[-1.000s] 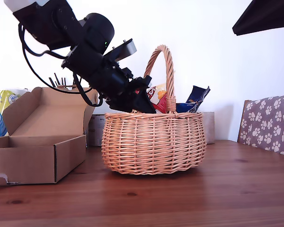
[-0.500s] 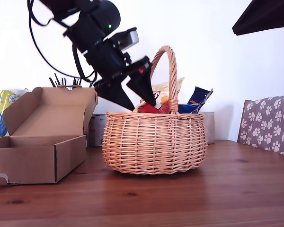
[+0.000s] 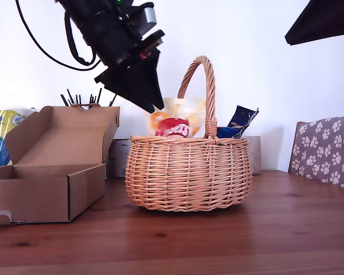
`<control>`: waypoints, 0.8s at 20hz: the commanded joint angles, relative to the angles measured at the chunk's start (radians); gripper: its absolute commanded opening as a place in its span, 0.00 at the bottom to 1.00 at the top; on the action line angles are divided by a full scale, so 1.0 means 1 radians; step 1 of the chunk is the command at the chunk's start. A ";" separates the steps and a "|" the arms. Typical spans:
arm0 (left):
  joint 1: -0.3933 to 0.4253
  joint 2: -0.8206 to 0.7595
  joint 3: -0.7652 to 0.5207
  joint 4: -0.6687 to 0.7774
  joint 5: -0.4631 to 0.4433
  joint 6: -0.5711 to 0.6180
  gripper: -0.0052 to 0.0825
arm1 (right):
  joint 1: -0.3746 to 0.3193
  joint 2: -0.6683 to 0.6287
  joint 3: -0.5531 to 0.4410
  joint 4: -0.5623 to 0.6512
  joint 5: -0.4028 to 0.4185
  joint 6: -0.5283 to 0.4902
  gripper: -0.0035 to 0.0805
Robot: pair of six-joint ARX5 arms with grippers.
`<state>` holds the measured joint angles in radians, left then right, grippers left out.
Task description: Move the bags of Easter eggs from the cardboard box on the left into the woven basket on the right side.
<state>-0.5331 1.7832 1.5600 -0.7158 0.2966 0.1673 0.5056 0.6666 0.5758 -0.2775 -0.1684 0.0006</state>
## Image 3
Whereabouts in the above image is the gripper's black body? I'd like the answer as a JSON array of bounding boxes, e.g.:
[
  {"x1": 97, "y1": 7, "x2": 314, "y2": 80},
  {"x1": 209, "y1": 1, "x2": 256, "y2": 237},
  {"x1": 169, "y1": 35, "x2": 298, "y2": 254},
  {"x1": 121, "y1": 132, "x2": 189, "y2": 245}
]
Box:
[{"x1": 87, "y1": 19, "x2": 166, "y2": 84}]

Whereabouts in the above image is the white orange Maltesers bag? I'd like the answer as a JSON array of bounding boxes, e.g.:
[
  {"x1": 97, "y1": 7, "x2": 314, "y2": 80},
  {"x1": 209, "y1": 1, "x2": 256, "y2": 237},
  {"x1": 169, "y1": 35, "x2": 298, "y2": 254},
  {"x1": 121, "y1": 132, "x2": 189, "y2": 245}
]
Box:
[{"x1": 144, "y1": 97, "x2": 206, "y2": 139}]

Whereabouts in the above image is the blue Terry's egg bag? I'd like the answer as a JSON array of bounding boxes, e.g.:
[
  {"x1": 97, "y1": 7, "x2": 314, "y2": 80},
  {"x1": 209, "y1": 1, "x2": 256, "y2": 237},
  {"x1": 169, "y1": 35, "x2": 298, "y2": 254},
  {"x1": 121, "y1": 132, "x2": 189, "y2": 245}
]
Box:
[{"x1": 216, "y1": 105, "x2": 259, "y2": 140}]

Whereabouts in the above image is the open brown cardboard box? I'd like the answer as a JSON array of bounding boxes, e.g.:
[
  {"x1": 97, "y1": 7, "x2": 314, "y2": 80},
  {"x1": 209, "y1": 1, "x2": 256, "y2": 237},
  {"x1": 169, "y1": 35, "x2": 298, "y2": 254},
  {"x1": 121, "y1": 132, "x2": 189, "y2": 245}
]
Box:
[{"x1": 0, "y1": 105, "x2": 120, "y2": 226}]

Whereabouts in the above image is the metal tin can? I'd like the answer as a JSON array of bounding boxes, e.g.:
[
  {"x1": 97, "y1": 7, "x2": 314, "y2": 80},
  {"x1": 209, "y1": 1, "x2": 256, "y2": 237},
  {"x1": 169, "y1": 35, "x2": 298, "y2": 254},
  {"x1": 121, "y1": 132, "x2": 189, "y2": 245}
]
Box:
[{"x1": 107, "y1": 139, "x2": 132, "y2": 178}]

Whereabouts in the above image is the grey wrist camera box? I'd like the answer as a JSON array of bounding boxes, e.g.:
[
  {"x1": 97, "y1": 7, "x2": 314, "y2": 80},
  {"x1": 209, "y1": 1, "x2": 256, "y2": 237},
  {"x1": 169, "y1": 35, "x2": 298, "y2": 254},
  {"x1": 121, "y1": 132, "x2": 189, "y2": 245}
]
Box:
[{"x1": 128, "y1": 2, "x2": 158, "y2": 37}]

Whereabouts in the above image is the long black looping cable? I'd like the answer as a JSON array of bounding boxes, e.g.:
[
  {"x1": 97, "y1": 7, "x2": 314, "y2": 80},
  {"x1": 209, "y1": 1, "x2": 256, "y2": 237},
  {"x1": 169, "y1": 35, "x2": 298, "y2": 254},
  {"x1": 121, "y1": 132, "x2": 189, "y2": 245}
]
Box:
[{"x1": 15, "y1": 0, "x2": 101, "y2": 72}]

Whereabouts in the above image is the short thick black cable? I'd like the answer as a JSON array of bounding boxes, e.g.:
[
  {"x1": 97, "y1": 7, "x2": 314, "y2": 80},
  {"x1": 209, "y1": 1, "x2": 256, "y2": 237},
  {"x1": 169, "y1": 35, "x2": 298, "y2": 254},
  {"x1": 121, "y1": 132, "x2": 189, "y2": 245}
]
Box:
[{"x1": 64, "y1": 10, "x2": 96, "y2": 66}]

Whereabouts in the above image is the woven wicker basket with handle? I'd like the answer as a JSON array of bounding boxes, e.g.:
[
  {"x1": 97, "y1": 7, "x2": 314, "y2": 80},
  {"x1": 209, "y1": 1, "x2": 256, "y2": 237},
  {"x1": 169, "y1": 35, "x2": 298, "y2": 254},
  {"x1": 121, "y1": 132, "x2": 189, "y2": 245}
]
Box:
[{"x1": 125, "y1": 55, "x2": 253, "y2": 213}]

